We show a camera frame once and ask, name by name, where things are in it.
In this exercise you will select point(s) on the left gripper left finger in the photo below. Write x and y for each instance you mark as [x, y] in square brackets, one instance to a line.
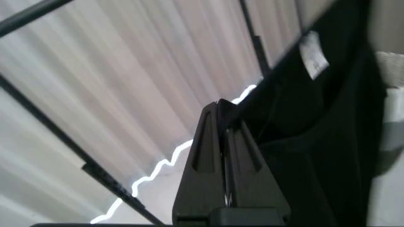
[202, 189]

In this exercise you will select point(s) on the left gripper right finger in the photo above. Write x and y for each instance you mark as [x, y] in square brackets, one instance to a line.
[262, 195]

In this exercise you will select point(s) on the black garment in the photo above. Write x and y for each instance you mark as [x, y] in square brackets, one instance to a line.
[315, 142]

